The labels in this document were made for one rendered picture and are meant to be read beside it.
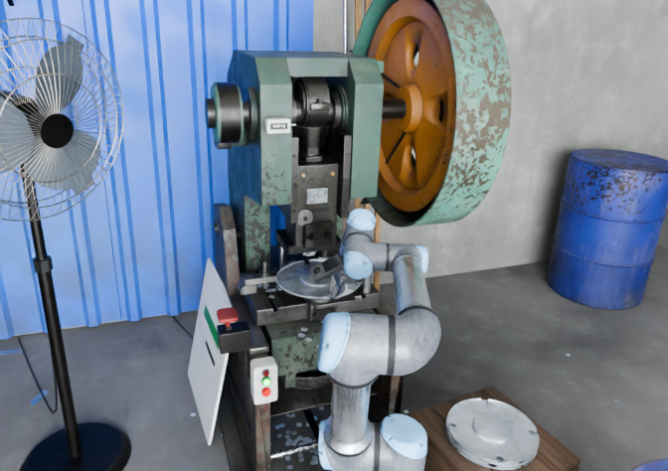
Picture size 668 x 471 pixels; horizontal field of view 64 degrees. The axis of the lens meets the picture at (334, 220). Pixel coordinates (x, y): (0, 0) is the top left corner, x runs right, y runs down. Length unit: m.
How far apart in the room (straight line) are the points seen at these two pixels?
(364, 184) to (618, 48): 2.68
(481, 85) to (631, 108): 2.82
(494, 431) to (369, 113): 1.10
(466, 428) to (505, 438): 0.12
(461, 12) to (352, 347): 1.03
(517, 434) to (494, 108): 1.04
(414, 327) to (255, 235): 1.10
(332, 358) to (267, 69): 0.92
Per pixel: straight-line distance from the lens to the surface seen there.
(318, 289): 1.77
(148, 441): 2.44
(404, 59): 1.98
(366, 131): 1.72
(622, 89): 4.23
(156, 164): 2.87
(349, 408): 1.21
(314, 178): 1.75
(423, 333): 1.07
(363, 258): 1.37
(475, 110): 1.57
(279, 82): 1.61
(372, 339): 1.03
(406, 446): 1.38
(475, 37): 1.63
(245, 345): 1.73
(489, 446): 1.88
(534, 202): 3.96
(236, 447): 2.31
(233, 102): 1.64
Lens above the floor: 1.61
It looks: 20 degrees down
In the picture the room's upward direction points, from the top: 2 degrees clockwise
